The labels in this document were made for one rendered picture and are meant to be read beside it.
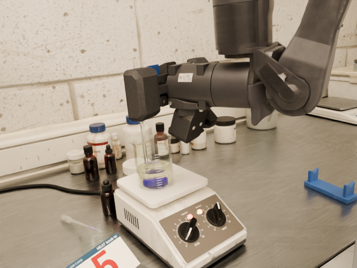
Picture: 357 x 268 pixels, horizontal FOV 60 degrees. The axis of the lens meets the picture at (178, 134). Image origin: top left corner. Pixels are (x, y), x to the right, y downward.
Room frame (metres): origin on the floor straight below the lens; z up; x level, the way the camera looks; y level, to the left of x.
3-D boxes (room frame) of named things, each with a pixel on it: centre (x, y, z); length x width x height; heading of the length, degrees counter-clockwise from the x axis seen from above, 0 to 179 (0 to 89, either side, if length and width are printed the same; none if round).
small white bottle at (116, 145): (0.84, 0.18, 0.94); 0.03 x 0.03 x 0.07
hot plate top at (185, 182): (0.49, 0.03, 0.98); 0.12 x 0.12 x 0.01; 37
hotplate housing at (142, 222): (0.47, 0.02, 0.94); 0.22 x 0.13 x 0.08; 37
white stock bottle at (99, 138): (0.80, 0.21, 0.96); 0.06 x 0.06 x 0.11
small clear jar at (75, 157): (0.76, 0.27, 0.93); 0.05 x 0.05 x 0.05
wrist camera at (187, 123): (0.43, -0.02, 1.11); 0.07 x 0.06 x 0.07; 145
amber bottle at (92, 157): (0.71, 0.22, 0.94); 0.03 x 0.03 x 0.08
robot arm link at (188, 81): (0.42, -0.02, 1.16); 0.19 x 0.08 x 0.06; 148
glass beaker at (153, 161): (0.47, 0.05, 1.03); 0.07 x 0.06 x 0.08; 122
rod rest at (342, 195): (0.56, -0.30, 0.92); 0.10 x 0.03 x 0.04; 28
